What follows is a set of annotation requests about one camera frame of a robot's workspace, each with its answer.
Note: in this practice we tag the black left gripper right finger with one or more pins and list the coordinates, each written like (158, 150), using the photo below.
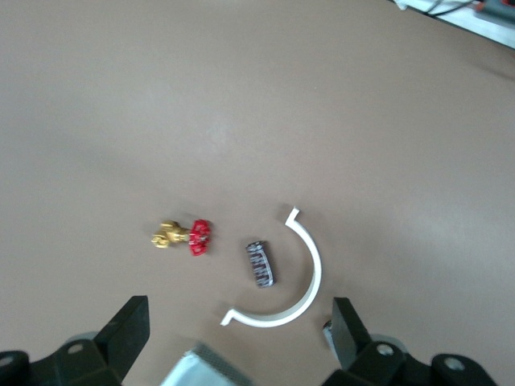
(348, 333)

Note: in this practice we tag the white curved plastic bracket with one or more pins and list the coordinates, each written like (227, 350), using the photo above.
(316, 265)

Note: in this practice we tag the silver metal box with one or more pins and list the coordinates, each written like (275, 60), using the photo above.
(193, 370)

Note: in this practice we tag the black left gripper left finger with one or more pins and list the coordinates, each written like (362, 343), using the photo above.
(128, 333)

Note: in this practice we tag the brass valve with red handwheel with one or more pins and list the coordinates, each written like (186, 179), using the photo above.
(177, 237)

